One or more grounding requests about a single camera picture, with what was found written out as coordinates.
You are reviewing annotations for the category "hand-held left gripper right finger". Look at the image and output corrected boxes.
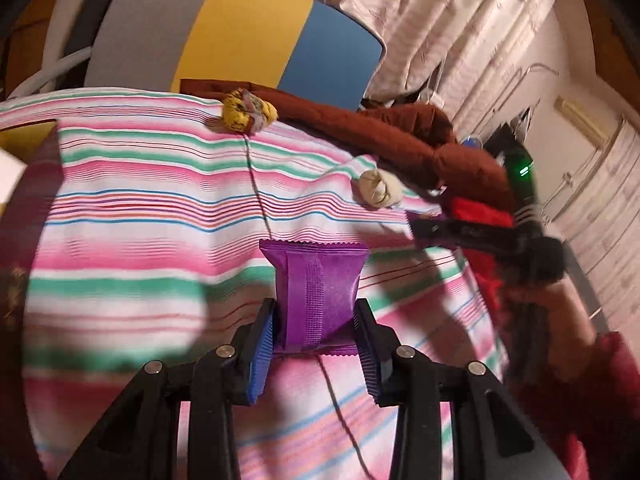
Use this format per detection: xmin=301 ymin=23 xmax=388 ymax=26
xmin=351 ymin=298 xmax=572 ymax=480

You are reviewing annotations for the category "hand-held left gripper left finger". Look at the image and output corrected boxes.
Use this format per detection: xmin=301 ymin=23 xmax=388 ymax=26
xmin=56 ymin=299 xmax=277 ymax=480

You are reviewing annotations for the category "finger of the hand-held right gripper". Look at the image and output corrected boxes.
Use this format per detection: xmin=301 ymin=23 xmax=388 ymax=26
xmin=407 ymin=211 xmax=531 ymax=259

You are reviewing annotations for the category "purple snack packet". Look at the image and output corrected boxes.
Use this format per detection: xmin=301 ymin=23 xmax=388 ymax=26
xmin=259 ymin=239 xmax=371 ymax=357

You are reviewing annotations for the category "gold metal tin container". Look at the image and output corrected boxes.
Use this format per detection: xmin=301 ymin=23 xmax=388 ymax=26
xmin=0 ymin=119 xmax=60 ymax=211

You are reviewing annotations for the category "person's right forearm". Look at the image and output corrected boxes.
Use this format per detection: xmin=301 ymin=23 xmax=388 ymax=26
xmin=510 ymin=282 xmax=640 ymax=480

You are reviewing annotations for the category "red soft item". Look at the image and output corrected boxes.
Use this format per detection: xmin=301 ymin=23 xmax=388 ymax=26
xmin=449 ymin=196 xmax=515 ymax=227

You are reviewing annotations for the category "white wardrobe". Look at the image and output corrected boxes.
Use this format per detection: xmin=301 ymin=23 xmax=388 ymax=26
xmin=547 ymin=110 xmax=640 ymax=341

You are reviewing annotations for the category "beige crumpled paper ball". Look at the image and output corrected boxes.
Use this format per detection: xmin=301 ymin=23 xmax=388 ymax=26
xmin=356 ymin=169 xmax=402 ymax=209

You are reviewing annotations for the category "white air conditioner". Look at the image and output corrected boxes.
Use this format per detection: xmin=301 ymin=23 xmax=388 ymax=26
xmin=554 ymin=96 xmax=609 ymax=144

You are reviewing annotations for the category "dark red jacket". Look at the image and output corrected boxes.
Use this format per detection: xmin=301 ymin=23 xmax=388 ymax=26
xmin=180 ymin=79 xmax=516 ymax=211

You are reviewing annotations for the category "striped pink green cloth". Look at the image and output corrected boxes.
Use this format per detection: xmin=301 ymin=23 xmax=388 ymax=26
xmin=0 ymin=87 xmax=511 ymax=480

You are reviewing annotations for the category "patterned beige curtain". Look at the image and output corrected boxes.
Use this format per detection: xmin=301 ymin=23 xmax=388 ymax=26
xmin=270 ymin=0 xmax=561 ymax=111

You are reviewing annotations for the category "yellow crumpled wrapper ball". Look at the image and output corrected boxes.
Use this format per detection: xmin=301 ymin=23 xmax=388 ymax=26
xmin=220 ymin=89 xmax=278 ymax=135

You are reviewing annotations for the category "grey yellow blue chair back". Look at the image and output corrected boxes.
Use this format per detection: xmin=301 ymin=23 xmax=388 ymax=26
xmin=82 ymin=0 xmax=386 ymax=111

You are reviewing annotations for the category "orange wooden cabinet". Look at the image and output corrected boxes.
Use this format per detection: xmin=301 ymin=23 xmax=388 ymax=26
xmin=0 ymin=0 xmax=68 ymax=101

